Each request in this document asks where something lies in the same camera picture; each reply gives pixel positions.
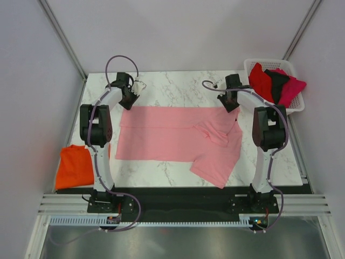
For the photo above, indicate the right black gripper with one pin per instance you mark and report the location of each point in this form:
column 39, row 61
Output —
column 228, row 108

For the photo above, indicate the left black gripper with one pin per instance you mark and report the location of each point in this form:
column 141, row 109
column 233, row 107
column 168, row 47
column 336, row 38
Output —
column 129, row 106

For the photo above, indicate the pink t shirt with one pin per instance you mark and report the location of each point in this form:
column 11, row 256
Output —
column 207, row 137

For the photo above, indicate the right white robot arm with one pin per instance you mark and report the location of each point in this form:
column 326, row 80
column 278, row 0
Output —
column 269, row 130

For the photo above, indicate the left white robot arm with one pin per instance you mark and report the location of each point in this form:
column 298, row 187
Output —
column 96, row 130

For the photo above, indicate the red t shirt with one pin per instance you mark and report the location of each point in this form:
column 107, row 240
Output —
column 261, row 82

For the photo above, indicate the black t shirt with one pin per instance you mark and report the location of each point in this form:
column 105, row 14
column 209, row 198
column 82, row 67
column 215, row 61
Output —
column 278, row 81

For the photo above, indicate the magenta t shirt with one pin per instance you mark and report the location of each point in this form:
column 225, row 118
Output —
column 291, row 90

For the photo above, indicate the white plastic laundry basket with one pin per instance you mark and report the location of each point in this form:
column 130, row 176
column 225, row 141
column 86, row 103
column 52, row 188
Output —
column 280, row 66

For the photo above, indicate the folded orange t shirt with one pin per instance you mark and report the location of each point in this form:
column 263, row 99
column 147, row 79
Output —
column 81, row 167

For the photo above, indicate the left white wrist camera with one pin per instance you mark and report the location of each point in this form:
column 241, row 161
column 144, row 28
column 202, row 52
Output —
column 137, row 87

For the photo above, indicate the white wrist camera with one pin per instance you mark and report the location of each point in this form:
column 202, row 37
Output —
column 137, row 87
column 218, row 89

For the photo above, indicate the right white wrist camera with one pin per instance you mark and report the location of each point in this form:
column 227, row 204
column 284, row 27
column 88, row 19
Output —
column 218, row 89

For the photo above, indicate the right corner aluminium post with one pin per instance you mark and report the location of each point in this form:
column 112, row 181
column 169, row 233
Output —
column 309, row 16

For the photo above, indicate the corner aluminium post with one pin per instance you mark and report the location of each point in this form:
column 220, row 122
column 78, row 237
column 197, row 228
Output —
column 309, row 16
column 58, row 30

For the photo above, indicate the left corner aluminium post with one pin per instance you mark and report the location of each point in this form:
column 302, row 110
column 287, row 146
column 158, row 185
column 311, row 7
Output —
column 58, row 30

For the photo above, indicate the white slotted cable duct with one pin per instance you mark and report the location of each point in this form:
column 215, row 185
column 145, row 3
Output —
column 114, row 221

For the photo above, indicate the aluminium frame rail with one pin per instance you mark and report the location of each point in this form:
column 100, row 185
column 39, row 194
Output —
column 294, row 205

